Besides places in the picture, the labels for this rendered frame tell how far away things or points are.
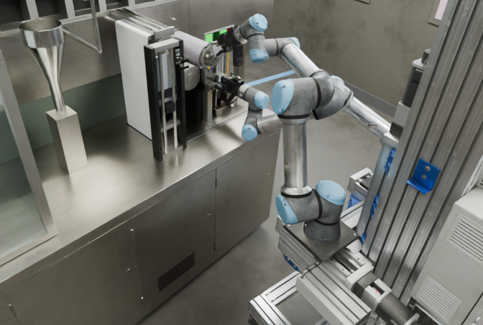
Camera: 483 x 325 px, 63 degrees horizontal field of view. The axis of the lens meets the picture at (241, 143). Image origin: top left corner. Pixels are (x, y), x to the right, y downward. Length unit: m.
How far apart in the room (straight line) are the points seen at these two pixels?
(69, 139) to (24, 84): 0.31
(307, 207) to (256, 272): 1.13
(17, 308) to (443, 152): 1.52
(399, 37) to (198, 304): 3.02
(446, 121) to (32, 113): 1.64
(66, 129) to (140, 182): 0.37
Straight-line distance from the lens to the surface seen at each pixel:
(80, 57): 1.98
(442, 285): 1.56
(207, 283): 2.49
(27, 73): 1.91
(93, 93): 2.08
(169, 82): 1.74
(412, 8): 4.08
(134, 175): 1.79
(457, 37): 1.27
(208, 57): 1.96
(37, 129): 2.02
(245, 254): 2.63
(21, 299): 1.68
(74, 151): 1.82
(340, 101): 1.77
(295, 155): 1.42
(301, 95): 1.36
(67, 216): 1.67
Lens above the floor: 2.02
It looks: 35 degrees down
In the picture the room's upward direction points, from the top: 4 degrees clockwise
